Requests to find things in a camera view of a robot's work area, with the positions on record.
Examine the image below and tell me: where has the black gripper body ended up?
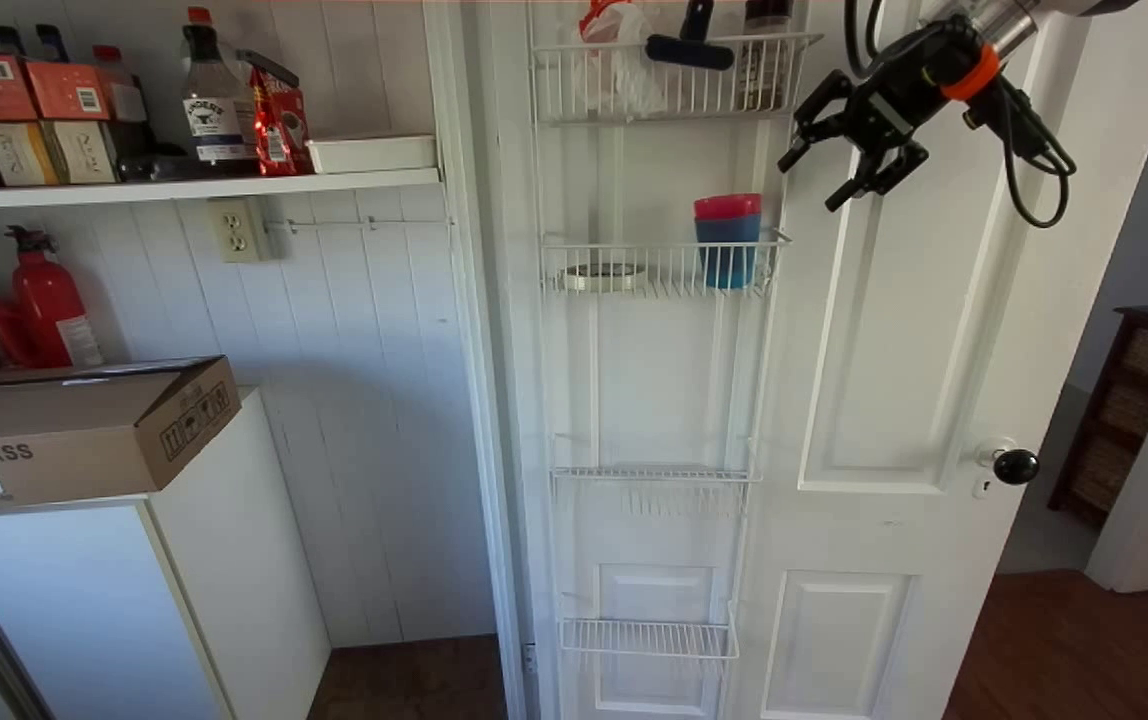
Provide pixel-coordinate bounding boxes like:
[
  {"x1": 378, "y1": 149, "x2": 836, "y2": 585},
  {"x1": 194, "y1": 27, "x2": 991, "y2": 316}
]
[{"x1": 853, "y1": 13, "x2": 983, "y2": 152}]

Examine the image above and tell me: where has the pink plastic cup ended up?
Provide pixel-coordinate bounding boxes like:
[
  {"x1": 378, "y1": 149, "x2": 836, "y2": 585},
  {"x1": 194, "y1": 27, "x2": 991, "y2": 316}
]
[{"x1": 691, "y1": 192, "x2": 758, "y2": 221}]

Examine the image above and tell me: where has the blue plastic cup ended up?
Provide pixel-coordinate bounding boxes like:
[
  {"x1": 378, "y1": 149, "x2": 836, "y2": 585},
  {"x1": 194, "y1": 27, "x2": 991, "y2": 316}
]
[{"x1": 696, "y1": 215, "x2": 758, "y2": 290}]

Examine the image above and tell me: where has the white panel door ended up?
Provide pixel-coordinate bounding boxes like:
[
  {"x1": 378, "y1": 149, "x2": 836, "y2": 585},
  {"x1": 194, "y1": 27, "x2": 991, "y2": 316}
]
[{"x1": 468, "y1": 0, "x2": 1148, "y2": 720}]

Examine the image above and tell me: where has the dark wooden drawer unit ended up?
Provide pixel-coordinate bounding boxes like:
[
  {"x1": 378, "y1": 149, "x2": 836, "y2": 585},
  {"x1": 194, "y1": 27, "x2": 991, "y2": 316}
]
[{"x1": 1049, "y1": 303, "x2": 1148, "y2": 528}]

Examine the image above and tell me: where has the black door knob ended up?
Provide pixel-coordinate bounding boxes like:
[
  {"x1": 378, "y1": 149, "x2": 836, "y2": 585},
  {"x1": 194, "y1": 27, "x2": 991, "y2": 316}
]
[{"x1": 991, "y1": 450, "x2": 1039, "y2": 485}]

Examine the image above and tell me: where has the white flat box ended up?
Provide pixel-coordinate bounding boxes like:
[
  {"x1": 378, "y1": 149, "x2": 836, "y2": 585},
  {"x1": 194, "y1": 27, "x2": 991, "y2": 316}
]
[{"x1": 306, "y1": 135, "x2": 437, "y2": 176}]

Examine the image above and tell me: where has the red snack bag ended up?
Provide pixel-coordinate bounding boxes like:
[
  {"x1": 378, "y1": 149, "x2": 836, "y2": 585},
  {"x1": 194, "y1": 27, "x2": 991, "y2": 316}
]
[{"x1": 240, "y1": 50, "x2": 313, "y2": 176}]

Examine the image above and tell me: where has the clear liquor bottle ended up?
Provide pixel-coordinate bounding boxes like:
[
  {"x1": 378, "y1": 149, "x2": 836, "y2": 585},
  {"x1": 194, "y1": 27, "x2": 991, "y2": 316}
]
[{"x1": 178, "y1": 5, "x2": 257, "y2": 174}]

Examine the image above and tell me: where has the dark bottle on shelf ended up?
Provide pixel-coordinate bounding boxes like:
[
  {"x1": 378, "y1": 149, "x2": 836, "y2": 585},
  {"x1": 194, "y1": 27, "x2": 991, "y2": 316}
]
[{"x1": 92, "y1": 43, "x2": 154, "y2": 181}]

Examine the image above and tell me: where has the right orange carton box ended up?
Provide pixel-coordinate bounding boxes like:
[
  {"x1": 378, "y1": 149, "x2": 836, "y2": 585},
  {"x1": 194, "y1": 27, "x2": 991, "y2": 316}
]
[{"x1": 29, "y1": 60, "x2": 115, "y2": 183}]

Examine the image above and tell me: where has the cardboard box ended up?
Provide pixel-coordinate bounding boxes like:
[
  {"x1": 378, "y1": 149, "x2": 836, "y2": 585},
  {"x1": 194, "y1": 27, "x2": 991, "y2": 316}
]
[{"x1": 0, "y1": 358, "x2": 240, "y2": 509}]

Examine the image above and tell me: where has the white cabinet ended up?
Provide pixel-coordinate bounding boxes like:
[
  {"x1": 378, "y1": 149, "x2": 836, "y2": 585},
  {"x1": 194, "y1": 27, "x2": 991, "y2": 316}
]
[{"x1": 0, "y1": 393, "x2": 332, "y2": 720}]

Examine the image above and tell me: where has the red fire extinguisher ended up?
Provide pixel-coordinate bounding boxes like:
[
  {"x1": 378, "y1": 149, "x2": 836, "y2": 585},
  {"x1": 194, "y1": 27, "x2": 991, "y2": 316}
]
[{"x1": 6, "y1": 225, "x2": 104, "y2": 370}]

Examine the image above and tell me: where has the robot arm with orange ring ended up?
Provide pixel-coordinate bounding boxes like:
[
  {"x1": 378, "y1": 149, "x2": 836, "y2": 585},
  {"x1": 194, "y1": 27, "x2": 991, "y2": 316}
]
[{"x1": 935, "y1": 0, "x2": 1137, "y2": 103}]

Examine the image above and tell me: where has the black handled brush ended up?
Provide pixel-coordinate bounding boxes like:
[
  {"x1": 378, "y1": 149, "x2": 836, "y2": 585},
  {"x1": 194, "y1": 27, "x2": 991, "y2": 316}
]
[{"x1": 644, "y1": 0, "x2": 731, "y2": 73}]

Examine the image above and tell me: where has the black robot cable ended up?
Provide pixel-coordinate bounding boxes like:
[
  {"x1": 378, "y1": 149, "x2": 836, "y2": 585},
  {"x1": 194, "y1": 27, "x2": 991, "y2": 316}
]
[{"x1": 840, "y1": 0, "x2": 1081, "y2": 231}]

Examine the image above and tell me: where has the white wire door rack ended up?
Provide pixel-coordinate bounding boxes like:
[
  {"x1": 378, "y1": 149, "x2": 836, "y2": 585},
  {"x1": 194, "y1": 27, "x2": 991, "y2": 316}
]
[{"x1": 529, "y1": 0, "x2": 815, "y2": 720}]

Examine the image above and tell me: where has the white wall shelf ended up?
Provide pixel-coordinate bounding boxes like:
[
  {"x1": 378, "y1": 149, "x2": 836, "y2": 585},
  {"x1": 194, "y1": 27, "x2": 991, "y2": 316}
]
[{"x1": 0, "y1": 169, "x2": 439, "y2": 214}]

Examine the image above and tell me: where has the wall power outlet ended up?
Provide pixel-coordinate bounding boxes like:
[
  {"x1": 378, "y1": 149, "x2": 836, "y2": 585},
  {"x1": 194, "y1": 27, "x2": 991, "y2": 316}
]
[{"x1": 213, "y1": 202, "x2": 270, "y2": 263}]

